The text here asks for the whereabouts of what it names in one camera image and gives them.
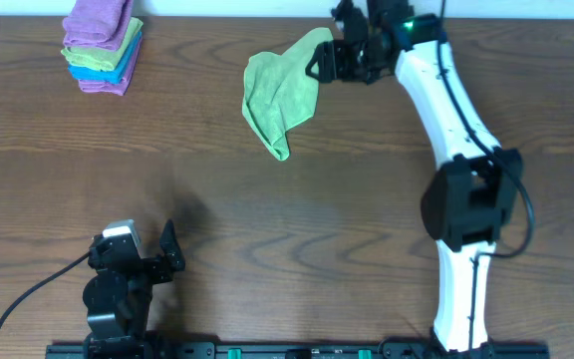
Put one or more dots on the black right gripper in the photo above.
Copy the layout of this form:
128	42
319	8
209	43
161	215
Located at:
342	60

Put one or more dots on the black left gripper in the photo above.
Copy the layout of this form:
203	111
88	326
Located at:
154	266

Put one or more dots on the light green microfiber cloth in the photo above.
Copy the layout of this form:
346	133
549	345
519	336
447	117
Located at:
278	94

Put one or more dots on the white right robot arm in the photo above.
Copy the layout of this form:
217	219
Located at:
472	193

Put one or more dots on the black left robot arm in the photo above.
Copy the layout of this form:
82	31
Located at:
118	298

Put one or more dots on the folded blue cloth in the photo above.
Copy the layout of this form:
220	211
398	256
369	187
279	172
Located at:
84	73

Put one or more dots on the folded purple bottom cloth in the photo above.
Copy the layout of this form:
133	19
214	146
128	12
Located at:
91	86

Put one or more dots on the folded olive green cloth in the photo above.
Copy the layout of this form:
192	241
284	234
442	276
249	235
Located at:
99	59

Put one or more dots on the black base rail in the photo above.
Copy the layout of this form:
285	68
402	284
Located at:
391	350

